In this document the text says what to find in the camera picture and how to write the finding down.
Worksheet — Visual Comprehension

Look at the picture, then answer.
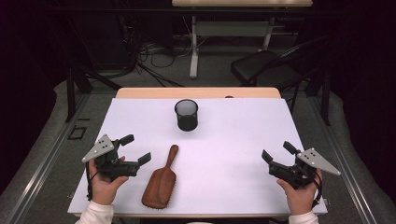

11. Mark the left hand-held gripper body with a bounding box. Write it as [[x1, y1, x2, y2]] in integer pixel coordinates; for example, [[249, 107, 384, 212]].
[[81, 133, 141, 182]]

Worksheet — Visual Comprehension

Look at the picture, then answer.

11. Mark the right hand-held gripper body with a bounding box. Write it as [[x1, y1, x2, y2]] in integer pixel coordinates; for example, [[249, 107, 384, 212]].
[[268, 147, 342, 189]]

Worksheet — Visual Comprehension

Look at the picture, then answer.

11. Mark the brown wooden hairbrush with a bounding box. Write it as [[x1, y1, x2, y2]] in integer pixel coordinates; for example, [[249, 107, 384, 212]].
[[141, 144, 180, 210]]

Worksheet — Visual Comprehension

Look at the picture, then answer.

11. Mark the black mesh pen holder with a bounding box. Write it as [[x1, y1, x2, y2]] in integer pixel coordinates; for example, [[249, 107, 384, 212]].
[[174, 98, 199, 133]]

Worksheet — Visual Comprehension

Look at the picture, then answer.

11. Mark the person's right hand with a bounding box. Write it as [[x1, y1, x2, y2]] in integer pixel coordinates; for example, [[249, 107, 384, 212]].
[[276, 169, 323, 216]]

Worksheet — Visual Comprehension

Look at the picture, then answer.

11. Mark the person's left hand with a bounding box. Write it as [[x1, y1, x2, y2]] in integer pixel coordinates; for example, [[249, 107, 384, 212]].
[[89, 155, 129, 206]]

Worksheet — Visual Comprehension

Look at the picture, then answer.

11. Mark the white table cover board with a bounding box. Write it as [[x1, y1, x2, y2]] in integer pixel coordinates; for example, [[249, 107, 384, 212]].
[[67, 97, 329, 216]]

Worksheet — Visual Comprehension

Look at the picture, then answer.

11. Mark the black metal stand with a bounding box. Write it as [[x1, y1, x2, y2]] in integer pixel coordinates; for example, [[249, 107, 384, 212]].
[[64, 15, 123, 124]]

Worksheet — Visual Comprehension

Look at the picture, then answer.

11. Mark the light wooden table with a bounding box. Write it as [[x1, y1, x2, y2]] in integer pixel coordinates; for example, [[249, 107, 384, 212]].
[[73, 87, 325, 218]]

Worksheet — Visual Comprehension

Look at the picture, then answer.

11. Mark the black folding chair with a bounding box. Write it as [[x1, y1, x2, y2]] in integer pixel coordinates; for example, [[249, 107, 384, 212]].
[[230, 35, 331, 94]]

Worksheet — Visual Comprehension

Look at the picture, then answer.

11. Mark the black horizontal metal bar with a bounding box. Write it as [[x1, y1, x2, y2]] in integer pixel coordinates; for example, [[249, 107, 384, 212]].
[[46, 7, 344, 17]]

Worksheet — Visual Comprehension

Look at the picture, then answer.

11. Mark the white-legged desk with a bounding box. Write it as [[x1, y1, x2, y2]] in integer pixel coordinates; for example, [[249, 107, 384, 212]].
[[171, 0, 314, 79]]

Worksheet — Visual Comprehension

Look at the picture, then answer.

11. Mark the left hand-held gripper black cable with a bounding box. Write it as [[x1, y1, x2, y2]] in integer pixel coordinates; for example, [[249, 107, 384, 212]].
[[85, 161, 101, 202]]

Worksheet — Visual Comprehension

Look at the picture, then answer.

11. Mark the hand-held gripper black cable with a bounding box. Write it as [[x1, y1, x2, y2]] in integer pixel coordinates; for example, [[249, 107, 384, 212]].
[[85, 161, 101, 202], [311, 171, 323, 209]]

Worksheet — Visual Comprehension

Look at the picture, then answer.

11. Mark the right hand-held gripper black cable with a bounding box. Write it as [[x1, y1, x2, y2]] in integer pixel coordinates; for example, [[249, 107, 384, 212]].
[[311, 171, 323, 209]]

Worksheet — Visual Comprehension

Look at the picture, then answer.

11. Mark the aluminium floor rail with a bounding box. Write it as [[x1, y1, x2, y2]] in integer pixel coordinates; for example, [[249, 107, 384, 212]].
[[306, 94, 376, 224], [6, 92, 92, 224]]

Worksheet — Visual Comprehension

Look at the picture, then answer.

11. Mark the tangle of black floor cables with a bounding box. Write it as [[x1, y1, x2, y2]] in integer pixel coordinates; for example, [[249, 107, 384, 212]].
[[118, 15, 206, 88]]

